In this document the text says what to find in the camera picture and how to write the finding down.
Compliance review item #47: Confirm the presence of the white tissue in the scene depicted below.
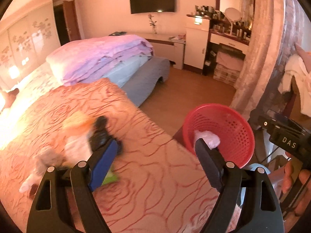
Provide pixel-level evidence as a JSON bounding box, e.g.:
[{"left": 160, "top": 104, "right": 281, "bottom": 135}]
[{"left": 19, "top": 146, "right": 65, "bottom": 193}]

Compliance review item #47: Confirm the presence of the light green wrapper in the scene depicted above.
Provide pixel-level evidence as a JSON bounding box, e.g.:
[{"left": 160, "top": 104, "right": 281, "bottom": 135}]
[{"left": 102, "top": 166, "right": 119, "bottom": 186}]

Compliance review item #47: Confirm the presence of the clear plastic bag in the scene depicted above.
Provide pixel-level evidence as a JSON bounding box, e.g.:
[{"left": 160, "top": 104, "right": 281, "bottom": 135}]
[{"left": 193, "top": 130, "right": 220, "bottom": 149}]

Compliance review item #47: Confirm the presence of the small knotted black bag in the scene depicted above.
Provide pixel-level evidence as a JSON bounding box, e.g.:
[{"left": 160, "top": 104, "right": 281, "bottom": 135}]
[{"left": 89, "top": 116, "right": 123, "bottom": 155}]

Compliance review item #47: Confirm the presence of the yellow plastic comb packaging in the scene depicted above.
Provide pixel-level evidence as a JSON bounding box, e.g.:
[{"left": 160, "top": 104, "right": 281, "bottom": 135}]
[{"left": 62, "top": 111, "right": 94, "bottom": 136}]

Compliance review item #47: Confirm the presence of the white paper napkin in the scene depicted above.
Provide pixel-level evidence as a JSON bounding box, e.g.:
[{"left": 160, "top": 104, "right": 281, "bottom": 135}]
[{"left": 64, "top": 132, "right": 92, "bottom": 167}]

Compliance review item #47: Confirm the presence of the person right hand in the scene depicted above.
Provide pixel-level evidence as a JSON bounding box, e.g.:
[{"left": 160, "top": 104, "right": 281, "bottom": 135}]
[{"left": 281, "top": 152, "right": 310, "bottom": 217}]

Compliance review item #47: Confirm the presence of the red plastic mesh basket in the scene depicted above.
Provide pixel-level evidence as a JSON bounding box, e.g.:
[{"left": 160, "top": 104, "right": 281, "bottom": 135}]
[{"left": 182, "top": 103, "right": 255, "bottom": 168}]

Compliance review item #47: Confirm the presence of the white hanging garment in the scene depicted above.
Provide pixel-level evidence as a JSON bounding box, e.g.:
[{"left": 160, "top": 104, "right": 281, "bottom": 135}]
[{"left": 278, "top": 54, "right": 310, "bottom": 117}]

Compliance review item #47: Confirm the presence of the orange rose pattern bedspread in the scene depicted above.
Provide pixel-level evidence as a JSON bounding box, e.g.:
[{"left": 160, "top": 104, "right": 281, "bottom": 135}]
[{"left": 1, "top": 79, "right": 218, "bottom": 232}]

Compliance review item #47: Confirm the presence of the floral pink curtain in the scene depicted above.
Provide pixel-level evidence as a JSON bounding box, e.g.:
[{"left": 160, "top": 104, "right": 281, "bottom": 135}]
[{"left": 230, "top": 0, "right": 305, "bottom": 123}]

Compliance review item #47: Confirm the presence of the dressing table with drawer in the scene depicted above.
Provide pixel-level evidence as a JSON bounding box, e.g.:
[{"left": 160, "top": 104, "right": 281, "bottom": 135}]
[{"left": 209, "top": 19, "right": 250, "bottom": 54}]

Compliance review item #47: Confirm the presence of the round white vanity mirror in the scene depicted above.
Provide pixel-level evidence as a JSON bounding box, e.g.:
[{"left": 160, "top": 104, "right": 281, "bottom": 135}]
[{"left": 225, "top": 7, "right": 241, "bottom": 36}]

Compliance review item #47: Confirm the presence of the white cabinet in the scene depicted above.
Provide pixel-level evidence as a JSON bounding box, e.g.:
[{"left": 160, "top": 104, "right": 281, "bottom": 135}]
[{"left": 184, "top": 16, "right": 210, "bottom": 71}]

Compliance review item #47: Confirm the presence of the white low tv desk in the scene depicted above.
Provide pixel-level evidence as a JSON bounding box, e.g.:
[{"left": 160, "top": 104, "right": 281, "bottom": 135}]
[{"left": 135, "top": 33, "right": 186, "bottom": 70}]

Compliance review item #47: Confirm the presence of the folded pink purple quilt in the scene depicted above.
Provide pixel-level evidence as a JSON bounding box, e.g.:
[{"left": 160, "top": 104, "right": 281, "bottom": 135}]
[{"left": 46, "top": 34, "right": 154, "bottom": 86}]

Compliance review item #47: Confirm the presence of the floral sliding wardrobe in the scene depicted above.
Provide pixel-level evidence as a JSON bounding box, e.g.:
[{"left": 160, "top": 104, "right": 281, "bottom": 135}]
[{"left": 1, "top": 2, "right": 61, "bottom": 90}]

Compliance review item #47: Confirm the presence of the rose in vase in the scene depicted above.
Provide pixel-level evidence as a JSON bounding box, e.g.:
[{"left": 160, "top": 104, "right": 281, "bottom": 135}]
[{"left": 148, "top": 14, "right": 157, "bottom": 34}]

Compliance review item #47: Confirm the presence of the brown wooden door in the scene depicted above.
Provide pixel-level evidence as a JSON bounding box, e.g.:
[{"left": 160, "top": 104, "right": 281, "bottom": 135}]
[{"left": 63, "top": 0, "right": 81, "bottom": 41}]

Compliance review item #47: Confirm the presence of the grey bed frame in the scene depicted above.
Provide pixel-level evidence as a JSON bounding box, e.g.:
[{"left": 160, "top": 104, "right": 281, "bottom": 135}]
[{"left": 121, "top": 57, "right": 170, "bottom": 107}]

